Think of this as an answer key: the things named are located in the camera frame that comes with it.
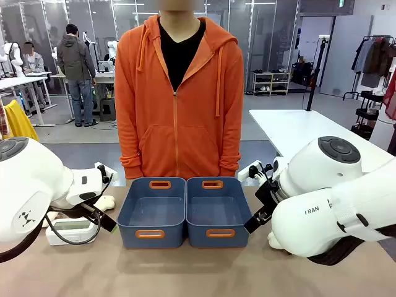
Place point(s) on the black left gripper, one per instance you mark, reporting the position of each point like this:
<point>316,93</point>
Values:
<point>90,210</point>

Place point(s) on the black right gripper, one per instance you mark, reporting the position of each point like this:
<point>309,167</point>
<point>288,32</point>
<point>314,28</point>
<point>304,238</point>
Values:
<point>267,195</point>

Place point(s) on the white plush toy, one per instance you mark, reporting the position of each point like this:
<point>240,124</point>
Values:
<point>105,202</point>
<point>274,240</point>

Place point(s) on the white digital clock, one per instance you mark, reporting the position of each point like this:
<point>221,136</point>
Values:
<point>69,230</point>

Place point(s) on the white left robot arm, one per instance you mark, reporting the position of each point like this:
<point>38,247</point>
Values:
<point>28,188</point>

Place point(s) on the person's right forearm orange sleeve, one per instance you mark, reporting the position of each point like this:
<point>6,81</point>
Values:
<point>130,154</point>

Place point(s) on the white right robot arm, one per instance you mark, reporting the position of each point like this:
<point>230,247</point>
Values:
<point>334,198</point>

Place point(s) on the person's left forearm orange sleeve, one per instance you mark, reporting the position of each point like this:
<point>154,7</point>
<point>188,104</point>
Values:
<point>230,151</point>

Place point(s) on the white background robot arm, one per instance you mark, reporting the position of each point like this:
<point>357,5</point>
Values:
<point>14,58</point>

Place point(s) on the white side table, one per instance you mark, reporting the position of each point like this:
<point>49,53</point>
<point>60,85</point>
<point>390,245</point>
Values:
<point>297,130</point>

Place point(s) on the grey plastic stool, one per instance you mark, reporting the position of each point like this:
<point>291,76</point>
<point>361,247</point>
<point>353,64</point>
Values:
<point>107,109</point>

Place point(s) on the yellow cloth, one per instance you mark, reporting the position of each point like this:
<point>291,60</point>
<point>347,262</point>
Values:
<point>20,122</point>

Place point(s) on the wooden shoe rack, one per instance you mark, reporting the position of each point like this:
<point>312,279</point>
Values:
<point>271,83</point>

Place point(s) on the person in orange hoodie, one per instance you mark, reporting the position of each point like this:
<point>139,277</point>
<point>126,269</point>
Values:
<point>178,102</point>

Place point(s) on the grey background workbench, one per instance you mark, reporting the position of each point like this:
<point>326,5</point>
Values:
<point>103,75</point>

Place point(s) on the black bags pile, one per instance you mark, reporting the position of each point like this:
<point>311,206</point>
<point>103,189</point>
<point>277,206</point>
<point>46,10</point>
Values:
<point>303,74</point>

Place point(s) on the black trolley cart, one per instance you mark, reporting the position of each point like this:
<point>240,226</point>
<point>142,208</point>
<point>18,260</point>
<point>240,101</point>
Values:
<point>368,114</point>

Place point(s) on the white round bin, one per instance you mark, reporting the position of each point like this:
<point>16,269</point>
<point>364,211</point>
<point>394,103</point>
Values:
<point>383,133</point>

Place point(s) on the black tripod stand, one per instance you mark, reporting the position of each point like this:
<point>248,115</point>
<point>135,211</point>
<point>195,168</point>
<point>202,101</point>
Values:
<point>316,74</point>

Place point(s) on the white background desk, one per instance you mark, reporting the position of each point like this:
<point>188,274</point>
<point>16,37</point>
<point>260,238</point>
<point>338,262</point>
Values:
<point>21,83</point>

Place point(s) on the seated person in grey top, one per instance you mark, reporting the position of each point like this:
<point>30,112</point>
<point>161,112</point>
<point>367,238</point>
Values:
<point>33,62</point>

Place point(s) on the red hanging garment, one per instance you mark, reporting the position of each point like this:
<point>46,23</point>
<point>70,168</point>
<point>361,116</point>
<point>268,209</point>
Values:
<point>390,92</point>

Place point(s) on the black clothes rack with garments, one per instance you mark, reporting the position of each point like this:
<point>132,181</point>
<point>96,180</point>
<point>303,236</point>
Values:
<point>376,62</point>

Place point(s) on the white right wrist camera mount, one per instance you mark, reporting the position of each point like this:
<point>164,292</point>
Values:
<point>249,171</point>

